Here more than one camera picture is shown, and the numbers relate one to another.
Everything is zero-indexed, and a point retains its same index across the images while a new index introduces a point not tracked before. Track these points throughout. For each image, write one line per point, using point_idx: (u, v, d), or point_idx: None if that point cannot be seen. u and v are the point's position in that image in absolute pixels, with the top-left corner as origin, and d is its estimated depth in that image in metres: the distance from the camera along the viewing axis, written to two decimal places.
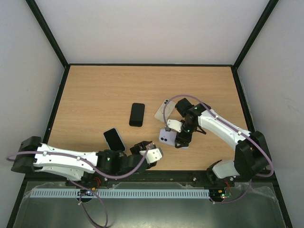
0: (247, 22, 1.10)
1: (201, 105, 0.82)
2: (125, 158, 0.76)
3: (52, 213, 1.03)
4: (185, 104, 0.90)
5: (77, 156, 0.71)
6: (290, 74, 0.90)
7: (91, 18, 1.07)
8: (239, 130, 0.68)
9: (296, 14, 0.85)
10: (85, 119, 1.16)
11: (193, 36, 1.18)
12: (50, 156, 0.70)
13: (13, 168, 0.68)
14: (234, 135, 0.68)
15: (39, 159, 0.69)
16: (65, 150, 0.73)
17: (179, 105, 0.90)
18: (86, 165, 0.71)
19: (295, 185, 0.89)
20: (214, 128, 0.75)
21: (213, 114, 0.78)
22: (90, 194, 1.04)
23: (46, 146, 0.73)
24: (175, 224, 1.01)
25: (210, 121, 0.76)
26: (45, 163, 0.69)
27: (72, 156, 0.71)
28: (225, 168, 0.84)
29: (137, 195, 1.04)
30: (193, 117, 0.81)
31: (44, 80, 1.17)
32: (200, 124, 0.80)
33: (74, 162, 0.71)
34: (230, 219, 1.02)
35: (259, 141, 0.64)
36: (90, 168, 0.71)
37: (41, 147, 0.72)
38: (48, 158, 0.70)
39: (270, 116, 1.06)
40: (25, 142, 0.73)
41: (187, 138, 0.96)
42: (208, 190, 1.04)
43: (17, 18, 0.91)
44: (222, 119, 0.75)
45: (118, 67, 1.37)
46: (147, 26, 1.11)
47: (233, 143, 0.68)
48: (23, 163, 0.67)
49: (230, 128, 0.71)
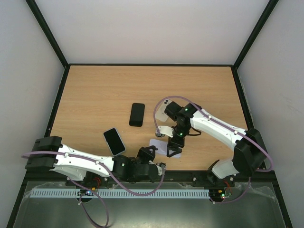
0: (248, 23, 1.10)
1: (192, 106, 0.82)
2: (138, 166, 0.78)
3: (52, 213, 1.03)
4: (173, 107, 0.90)
5: (96, 160, 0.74)
6: (291, 73, 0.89)
7: (91, 18, 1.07)
8: (235, 130, 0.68)
9: (297, 14, 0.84)
10: (85, 119, 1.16)
11: (194, 37, 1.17)
12: (70, 157, 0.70)
13: (31, 167, 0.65)
14: (231, 136, 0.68)
15: (60, 160, 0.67)
16: (83, 153, 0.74)
17: (167, 108, 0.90)
18: (103, 169, 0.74)
19: (294, 185, 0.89)
20: (209, 129, 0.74)
21: (204, 113, 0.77)
22: (90, 194, 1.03)
23: (67, 147, 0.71)
24: (176, 224, 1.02)
25: (204, 121, 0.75)
26: (65, 164, 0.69)
27: (91, 160, 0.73)
28: (225, 169, 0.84)
29: (137, 195, 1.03)
30: (184, 118, 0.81)
31: (44, 80, 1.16)
32: (193, 125, 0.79)
33: (92, 166, 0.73)
34: (229, 219, 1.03)
35: (256, 137, 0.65)
36: (106, 172, 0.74)
37: (61, 148, 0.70)
38: (68, 160, 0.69)
39: (270, 116, 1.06)
40: (43, 140, 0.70)
41: (181, 143, 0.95)
42: (208, 190, 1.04)
43: (17, 18, 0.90)
44: (215, 119, 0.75)
45: (118, 67, 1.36)
46: (147, 26, 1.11)
47: (231, 144, 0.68)
48: (43, 162, 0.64)
49: (225, 128, 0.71)
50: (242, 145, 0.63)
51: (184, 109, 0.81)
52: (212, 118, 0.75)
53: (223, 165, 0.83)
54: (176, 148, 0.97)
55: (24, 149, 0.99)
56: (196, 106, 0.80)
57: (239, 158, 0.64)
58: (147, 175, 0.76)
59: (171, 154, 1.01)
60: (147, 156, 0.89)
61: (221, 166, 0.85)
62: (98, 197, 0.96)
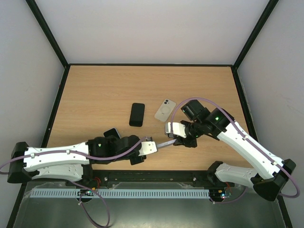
0: (247, 23, 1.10)
1: (221, 114, 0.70)
2: (118, 142, 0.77)
3: (52, 213, 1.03)
4: (197, 108, 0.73)
5: (66, 150, 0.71)
6: (291, 73, 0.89)
7: (91, 18, 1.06)
8: (274, 161, 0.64)
9: (297, 14, 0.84)
10: (85, 119, 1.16)
11: (194, 36, 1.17)
12: (39, 156, 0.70)
13: (9, 179, 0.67)
14: (268, 165, 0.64)
15: (28, 163, 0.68)
16: (52, 147, 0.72)
17: (192, 109, 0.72)
18: (78, 156, 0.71)
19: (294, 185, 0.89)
20: (243, 149, 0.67)
21: (240, 130, 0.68)
22: (90, 193, 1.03)
23: (33, 148, 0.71)
24: (176, 224, 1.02)
25: (238, 140, 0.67)
26: (35, 165, 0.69)
27: (61, 150, 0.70)
28: (233, 178, 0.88)
29: (137, 195, 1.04)
30: (213, 127, 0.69)
31: (44, 80, 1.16)
32: (219, 136, 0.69)
33: (65, 156, 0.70)
34: (229, 219, 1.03)
35: (292, 170, 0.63)
36: (82, 158, 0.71)
37: (27, 152, 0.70)
38: (38, 159, 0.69)
39: (270, 116, 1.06)
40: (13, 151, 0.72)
41: (193, 144, 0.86)
42: (208, 190, 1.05)
43: (17, 17, 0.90)
44: (251, 140, 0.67)
45: (118, 67, 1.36)
46: (147, 26, 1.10)
47: (265, 173, 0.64)
48: (14, 169, 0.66)
49: (263, 154, 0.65)
50: (279, 178, 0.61)
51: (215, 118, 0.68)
52: (248, 139, 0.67)
53: (232, 175, 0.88)
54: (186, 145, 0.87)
55: None
56: (229, 117, 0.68)
57: (271, 188, 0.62)
58: (129, 146, 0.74)
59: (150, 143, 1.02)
60: None
61: (228, 175, 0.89)
62: (100, 197, 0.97)
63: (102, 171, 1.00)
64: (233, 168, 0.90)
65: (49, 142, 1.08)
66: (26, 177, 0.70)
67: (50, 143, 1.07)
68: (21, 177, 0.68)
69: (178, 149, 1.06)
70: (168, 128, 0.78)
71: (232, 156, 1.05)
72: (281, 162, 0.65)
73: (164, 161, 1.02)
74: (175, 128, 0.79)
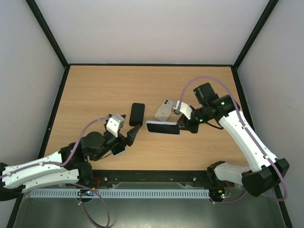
0: (247, 23, 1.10)
1: (229, 100, 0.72)
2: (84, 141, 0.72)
3: (52, 213, 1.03)
4: (208, 92, 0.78)
5: (39, 163, 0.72)
6: (291, 72, 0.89)
7: (90, 18, 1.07)
8: (266, 155, 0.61)
9: (297, 14, 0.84)
10: (85, 119, 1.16)
11: (194, 36, 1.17)
12: (16, 174, 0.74)
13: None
14: (259, 157, 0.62)
15: (6, 181, 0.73)
16: (29, 163, 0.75)
17: (202, 91, 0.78)
18: (52, 166, 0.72)
19: (294, 185, 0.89)
20: (239, 137, 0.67)
21: (241, 118, 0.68)
22: (90, 193, 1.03)
23: (9, 167, 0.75)
24: (175, 224, 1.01)
25: (237, 127, 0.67)
26: (14, 181, 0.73)
27: (33, 165, 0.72)
28: (229, 175, 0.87)
29: (137, 195, 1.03)
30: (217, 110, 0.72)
31: (44, 80, 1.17)
32: (220, 123, 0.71)
33: (41, 168, 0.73)
34: (229, 219, 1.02)
35: (283, 169, 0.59)
36: (56, 168, 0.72)
37: (5, 171, 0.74)
38: (15, 176, 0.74)
39: (270, 116, 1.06)
40: None
41: (194, 129, 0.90)
42: (208, 190, 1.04)
43: (17, 17, 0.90)
44: (250, 130, 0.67)
45: (118, 67, 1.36)
46: (147, 25, 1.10)
47: (255, 165, 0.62)
48: None
49: (257, 146, 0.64)
50: (266, 171, 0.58)
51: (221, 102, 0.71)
52: (247, 128, 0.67)
53: (228, 171, 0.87)
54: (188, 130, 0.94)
55: (23, 149, 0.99)
56: (234, 103, 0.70)
57: (257, 182, 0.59)
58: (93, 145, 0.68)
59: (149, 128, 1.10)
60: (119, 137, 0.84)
61: (225, 171, 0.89)
62: (99, 197, 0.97)
63: (102, 171, 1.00)
64: (231, 166, 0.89)
65: (49, 142, 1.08)
66: (11, 194, 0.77)
67: (50, 143, 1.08)
68: (5, 194, 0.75)
69: (178, 148, 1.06)
70: (175, 104, 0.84)
71: (232, 156, 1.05)
72: (273, 159, 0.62)
73: (165, 161, 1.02)
74: (182, 105, 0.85)
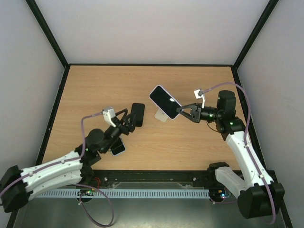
0: (247, 23, 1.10)
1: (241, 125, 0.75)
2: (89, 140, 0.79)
3: (52, 214, 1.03)
4: (231, 106, 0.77)
5: (61, 161, 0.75)
6: (291, 73, 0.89)
7: (90, 18, 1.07)
8: (261, 174, 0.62)
9: (297, 14, 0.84)
10: (85, 119, 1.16)
11: (194, 36, 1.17)
12: (37, 173, 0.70)
13: (7, 205, 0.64)
14: (254, 175, 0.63)
15: (29, 182, 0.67)
16: (46, 162, 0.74)
17: (225, 104, 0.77)
18: (73, 163, 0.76)
19: (294, 185, 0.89)
20: (239, 155, 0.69)
21: (245, 138, 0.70)
22: (90, 193, 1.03)
23: (28, 168, 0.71)
24: (176, 224, 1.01)
25: (239, 145, 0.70)
26: (36, 181, 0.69)
27: (56, 163, 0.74)
28: (228, 183, 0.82)
29: (137, 195, 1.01)
30: (225, 130, 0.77)
31: (44, 80, 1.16)
32: (227, 139, 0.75)
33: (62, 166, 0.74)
34: (229, 219, 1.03)
35: (277, 193, 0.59)
36: (76, 164, 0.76)
37: (24, 173, 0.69)
38: (37, 176, 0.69)
39: (270, 116, 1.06)
40: (4, 179, 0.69)
41: (197, 118, 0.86)
42: (208, 190, 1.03)
43: (17, 17, 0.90)
44: (251, 151, 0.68)
45: (118, 67, 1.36)
46: (147, 25, 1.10)
47: (249, 182, 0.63)
48: (16, 192, 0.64)
49: (254, 164, 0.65)
50: (257, 189, 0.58)
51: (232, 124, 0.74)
52: (248, 148, 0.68)
53: (228, 179, 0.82)
54: (189, 118, 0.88)
55: (23, 149, 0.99)
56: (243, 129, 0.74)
57: (247, 200, 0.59)
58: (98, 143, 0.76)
59: (153, 98, 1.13)
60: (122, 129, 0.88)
61: (224, 177, 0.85)
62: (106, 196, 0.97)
63: (103, 171, 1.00)
64: (233, 175, 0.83)
65: (49, 142, 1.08)
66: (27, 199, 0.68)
67: (50, 143, 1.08)
68: (23, 198, 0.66)
69: (178, 149, 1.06)
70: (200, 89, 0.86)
71: (232, 156, 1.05)
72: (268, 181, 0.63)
73: (165, 161, 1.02)
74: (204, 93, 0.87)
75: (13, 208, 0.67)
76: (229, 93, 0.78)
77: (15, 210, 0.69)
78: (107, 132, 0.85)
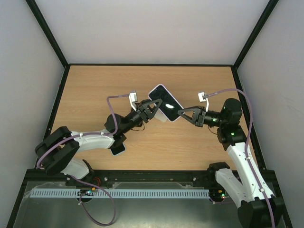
0: (247, 23, 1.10)
1: (242, 139, 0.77)
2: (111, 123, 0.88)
3: (51, 214, 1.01)
4: (235, 119, 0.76)
5: (100, 132, 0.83)
6: (291, 73, 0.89)
7: (90, 18, 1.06)
8: (262, 188, 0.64)
9: (297, 14, 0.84)
10: (85, 119, 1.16)
11: (194, 36, 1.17)
12: (84, 137, 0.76)
13: (61, 156, 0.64)
14: (255, 189, 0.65)
15: (79, 141, 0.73)
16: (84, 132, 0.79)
17: (230, 118, 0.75)
18: (109, 137, 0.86)
19: (294, 185, 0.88)
20: (240, 166, 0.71)
21: (246, 150, 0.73)
22: (90, 193, 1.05)
23: (75, 131, 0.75)
24: (175, 224, 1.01)
25: (240, 157, 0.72)
26: (83, 143, 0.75)
27: (97, 134, 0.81)
28: (227, 186, 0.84)
29: (137, 195, 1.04)
30: (226, 140, 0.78)
31: (44, 80, 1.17)
32: (229, 150, 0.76)
33: (100, 138, 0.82)
34: (230, 220, 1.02)
35: (277, 207, 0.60)
36: (110, 138, 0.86)
37: (73, 134, 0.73)
38: (83, 139, 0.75)
39: (270, 115, 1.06)
40: (51, 137, 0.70)
41: (201, 123, 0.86)
42: (207, 190, 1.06)
43: (17, 16, 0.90)
44: (251, 164, 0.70)
45: (118, 67, 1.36)
46: (146, 25, 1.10)
47: (250, 195, 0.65)
48: (71, 147, 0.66)
49: (255, 177, 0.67)
50: (258, 204, 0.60)
51: (233, 136, 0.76)
52: (249, 161, 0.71)
53: (228, 184, 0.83)
54: (192, 122, 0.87)
55: (24, 149, 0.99)
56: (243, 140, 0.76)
57: (249, 213, 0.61)
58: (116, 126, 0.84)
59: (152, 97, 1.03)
60: (140, 117, 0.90)
61: (225, 182, 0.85)
62: (110, 196, 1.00)
63: (103, 171, 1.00)
64: (233, 180, 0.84)
65: None
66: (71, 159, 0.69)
67: None
68: (71, 157, 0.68)
69: (178, 148, 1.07)
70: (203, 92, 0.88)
71: None
72: (269, 195, 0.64)
73: (164, 161, 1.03)
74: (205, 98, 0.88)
75: (60, 164, 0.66)
76: (235, 105, 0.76)
77: (56, 170, 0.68)
78: (128, 116, 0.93)
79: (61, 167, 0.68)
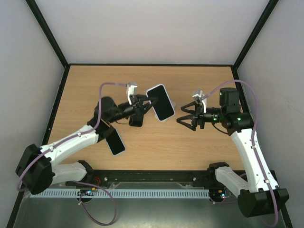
0: (247, 23, 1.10)
1: (249, 120, 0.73)
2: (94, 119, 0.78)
3: (51, 214, 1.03)
4: (233, 101, 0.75)
5: (77, 133, 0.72)
6: (291, 72, 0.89)
7: (90, 17, 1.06)
8: (267, 179, 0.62)
9: (297, 14, 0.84)
10: (85, 119, 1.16)
11: (194, 36, 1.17)
12: (56, 147, 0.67)
13: (36, 177, 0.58)
14: (259, 179, 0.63)
15: (52, 156, 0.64)
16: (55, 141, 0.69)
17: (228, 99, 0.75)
18: (90, 134, 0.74)
19: (293, 185, 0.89)
20: (245, 156, 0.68)
21: (252, 137, 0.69)
22: (90, 193, 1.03)
23: (45, 146, 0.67)
24: (176, 224, 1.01)
25: (245, 145, 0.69)
26: (58, 156, 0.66)
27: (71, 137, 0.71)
28: (229, 185, 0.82)
29: (137, 195, 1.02)
30: (232, 125, 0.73)
31: (44, 80, 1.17)
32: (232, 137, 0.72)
33: (78, 139, 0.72)
34: (229, 219, 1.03)
35: (280, 198, 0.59)
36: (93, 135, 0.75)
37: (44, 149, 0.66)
38: (58, 150, 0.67)
39: (270, 115, 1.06)
40: (22, 159, 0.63)
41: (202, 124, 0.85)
42: (208, 190, 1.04)
43: (17, 16, 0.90)
44: (257, 153, 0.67)
45: (118, 67, 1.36)
46: (146, 25, 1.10)
47: (253, 186, 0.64)
48: (42, 165, 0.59)
49: (261, 168, 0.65)
50: (261, 195, 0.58)
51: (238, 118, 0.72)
52: (255, 149, 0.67)
53: (229, 180, 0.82)
54: (189, 127, 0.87)
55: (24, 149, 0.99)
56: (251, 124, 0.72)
57: (251, 204, 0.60)
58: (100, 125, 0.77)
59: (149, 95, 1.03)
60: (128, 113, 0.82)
61: (225, 178, 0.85)
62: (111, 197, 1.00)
63: (103, 171, 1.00)
64: (234, 176, 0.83)
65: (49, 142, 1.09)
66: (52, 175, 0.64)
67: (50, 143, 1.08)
68: (49, 174, 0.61)
69: (178, 148, 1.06)
70: (197, 91, 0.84)
71: (232, 156, 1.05)
72: (274, 186, 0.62)
73: (164, 161, 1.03)
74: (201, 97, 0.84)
75: (41, 184, 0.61)
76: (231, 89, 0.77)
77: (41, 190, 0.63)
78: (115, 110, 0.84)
79: (46, 185, 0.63)
